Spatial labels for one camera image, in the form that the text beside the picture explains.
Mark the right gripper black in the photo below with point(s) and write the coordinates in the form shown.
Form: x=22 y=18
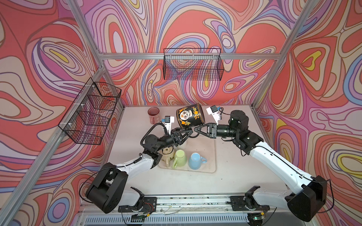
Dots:
x=213 y=135

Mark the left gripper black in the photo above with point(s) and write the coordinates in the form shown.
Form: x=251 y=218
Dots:
x=175 y=139

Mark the black skull mug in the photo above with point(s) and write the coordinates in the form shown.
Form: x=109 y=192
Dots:
x=190 y=116

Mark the light blue mug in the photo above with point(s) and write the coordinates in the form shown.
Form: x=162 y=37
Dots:
x=196 y=160

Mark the pink mug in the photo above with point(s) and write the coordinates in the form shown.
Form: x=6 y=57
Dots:
x=154 y=115

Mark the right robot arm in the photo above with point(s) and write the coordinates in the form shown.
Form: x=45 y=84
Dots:
x=305 y=195

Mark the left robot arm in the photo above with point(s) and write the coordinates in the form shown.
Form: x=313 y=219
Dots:
x=108 y=189

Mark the white mug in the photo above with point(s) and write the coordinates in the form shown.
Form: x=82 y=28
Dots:
x=181 y=147

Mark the green mug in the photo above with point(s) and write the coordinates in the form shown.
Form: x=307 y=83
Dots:
x=180 y=159

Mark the beige plastic tray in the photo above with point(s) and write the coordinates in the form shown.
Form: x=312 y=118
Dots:
x=204 y=146

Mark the beige ceramic teapot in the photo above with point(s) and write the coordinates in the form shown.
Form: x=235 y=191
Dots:
x=167 y=155

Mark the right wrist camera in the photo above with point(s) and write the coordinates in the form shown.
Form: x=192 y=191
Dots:
x=214 y=111

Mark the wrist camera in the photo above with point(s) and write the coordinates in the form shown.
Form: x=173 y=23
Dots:
x=168 y=121
x=214 y=111

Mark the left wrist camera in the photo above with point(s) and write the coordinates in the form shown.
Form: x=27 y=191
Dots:
x=168 y=121

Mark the black wire basket back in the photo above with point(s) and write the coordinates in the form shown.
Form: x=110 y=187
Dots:
x=193 y=64

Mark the black wire basket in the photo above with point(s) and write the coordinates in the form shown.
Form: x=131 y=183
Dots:
x=193 y=64
x=94 y=108

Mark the aluminium front rail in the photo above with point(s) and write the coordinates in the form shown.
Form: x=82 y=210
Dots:
x=191 y=204

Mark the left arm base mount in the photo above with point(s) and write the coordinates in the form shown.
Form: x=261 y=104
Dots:
x=146 y=205

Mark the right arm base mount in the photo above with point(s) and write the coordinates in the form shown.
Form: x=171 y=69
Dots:
x=244 y=203

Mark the black wire basket left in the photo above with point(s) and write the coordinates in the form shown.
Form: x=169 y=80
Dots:
x=94 y=108

